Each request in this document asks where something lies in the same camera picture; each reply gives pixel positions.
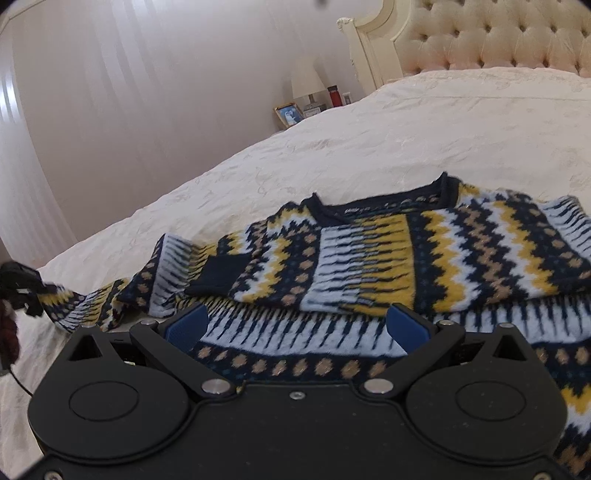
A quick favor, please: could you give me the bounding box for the beige tufted chair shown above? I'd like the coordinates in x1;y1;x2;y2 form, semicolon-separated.
337;0;591;97

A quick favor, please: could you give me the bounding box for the gold photo frame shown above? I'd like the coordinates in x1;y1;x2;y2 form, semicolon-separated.
273;102;306;130

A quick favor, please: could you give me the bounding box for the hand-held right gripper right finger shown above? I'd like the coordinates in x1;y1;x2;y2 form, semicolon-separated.
362;303;537;398

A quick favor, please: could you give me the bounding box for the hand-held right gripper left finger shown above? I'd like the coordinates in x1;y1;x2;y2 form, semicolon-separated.
67;304;234;400

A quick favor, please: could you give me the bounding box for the white shade table lamp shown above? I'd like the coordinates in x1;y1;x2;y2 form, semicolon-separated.
290;57;328;117

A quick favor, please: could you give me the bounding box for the white sheer curtain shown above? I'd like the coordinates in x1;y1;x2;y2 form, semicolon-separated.
0;0;195;271

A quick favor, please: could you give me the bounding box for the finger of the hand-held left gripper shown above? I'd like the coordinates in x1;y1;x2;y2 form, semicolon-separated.
13;282;48;319

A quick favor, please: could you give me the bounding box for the navy yellow patterned knit sweater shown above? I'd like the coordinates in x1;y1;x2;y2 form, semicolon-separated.
39;172;591;480

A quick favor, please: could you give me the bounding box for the black cable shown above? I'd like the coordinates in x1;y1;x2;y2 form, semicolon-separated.
0;362;37;398

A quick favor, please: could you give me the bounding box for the person's left forearm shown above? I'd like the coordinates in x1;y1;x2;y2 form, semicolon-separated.
0;298;22;366

